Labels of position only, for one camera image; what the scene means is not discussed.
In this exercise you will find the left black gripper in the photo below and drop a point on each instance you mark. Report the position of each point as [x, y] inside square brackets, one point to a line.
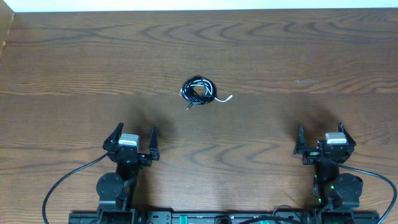
[145, 161]

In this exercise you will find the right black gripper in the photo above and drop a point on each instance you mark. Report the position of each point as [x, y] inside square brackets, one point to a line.
[310, 155]

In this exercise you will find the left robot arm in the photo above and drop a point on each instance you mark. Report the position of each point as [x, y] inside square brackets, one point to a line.
[116, 189]

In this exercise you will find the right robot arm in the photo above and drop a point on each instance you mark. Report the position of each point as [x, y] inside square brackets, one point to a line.
[338, 194]

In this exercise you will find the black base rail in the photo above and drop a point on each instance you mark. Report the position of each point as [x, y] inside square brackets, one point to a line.
[164, 217]

